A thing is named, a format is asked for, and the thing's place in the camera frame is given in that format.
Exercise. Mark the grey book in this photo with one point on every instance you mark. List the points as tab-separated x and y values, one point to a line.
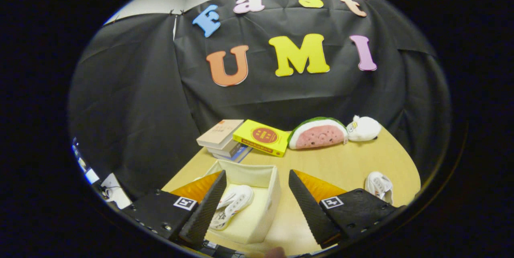
231	149

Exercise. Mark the blue printed packet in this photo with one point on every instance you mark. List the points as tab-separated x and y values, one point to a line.
82	164

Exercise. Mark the blue book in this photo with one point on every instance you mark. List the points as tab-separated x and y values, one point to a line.
241	154

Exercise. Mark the beige fabric storage box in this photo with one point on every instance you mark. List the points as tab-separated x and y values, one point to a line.
257	175

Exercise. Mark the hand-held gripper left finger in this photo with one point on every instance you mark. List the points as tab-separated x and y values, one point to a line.
207	210

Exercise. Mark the white canvas shoe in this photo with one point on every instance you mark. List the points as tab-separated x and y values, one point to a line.
377	183
237	200

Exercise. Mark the white plush toy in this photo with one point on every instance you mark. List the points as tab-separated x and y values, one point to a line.
365	128

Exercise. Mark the yellow book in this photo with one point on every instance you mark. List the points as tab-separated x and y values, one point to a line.
263	135

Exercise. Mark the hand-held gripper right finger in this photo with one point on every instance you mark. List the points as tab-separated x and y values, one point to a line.
309	210

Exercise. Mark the watermelon slice plush toy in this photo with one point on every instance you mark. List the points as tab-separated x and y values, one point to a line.
319	135

